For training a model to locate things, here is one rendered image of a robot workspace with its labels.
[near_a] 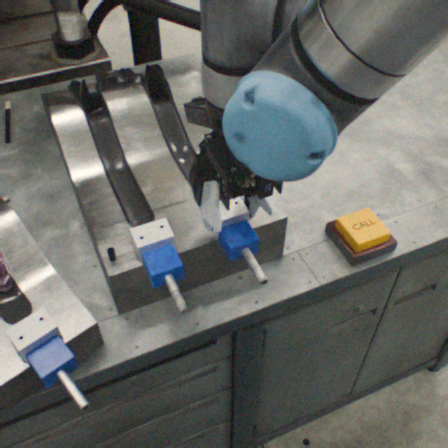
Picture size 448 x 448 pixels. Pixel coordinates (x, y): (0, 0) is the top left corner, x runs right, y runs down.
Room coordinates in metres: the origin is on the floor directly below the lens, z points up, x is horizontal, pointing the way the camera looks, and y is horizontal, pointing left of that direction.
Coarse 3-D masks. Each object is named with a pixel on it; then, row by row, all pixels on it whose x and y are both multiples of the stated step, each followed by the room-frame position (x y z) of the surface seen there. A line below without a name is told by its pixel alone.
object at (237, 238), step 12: (240, 204) 0.50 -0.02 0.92; (228, 216) 0.48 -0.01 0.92; (240, 216) 0.48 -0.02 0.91; (228, 228) 0.47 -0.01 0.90; (240, 228) 0.47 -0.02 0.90; (228, 240) 0.45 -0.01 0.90; (240, 240) 0.45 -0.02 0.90; (252, 240) 0.45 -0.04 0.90; (228, 252) 0.44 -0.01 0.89; (240, 252) 0.44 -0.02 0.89; (252, 252) 0.45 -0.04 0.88; (252, 264) 0.42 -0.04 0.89; (264, 276) 0.40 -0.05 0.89
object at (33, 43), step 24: (0, 0) 1.43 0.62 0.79; (24, 0) 1.43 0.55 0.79; (48, 0) 1.43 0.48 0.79; (0, 24) 1.29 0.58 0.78; (24, 24) 1.29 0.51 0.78; (48, 24) 1.29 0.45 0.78; (0, 48) 1.18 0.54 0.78; (24, 48) 1.17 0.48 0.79; (48, 48) 1.17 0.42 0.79; (0, 72) 1.06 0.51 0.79; (24, 72) 1.06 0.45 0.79; (48, 72) 1.07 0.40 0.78; (72, 72) 1.09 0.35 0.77
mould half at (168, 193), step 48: (48, 96) 0.74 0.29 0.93; (144, 96) 0.74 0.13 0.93; (192, 96) 0.76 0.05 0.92; (144, 144) 0.66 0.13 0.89; (192, 144) 0.67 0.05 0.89; (96, 192) 0.56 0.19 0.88; (144, 192) 0.56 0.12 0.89; (96, 240) 0.46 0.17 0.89; (192, 240) 0.46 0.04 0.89; (144, 288) 0.42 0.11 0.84; (192, 288) 0.45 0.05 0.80
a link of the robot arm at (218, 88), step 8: (208, 72) 0.45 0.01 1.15; (216, 72) 0.44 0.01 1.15; (208, 80) 0.45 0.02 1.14; (216, 80) 0.44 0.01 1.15; (224, 80) 0.44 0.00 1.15; (232, 80) 0.43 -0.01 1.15; (240, 80) 0.43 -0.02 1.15; (208, 88) 0.45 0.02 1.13; (216, 88) 0.44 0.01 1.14; (224, 88) 0.44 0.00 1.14; (232, 88) 0.44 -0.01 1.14; (208, 96) 0.45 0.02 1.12; (216, 96) 0.44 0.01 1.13; (224, 96) 0.44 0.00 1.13; (216, 104) 0.44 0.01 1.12; (224, 104) 0.44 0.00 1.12
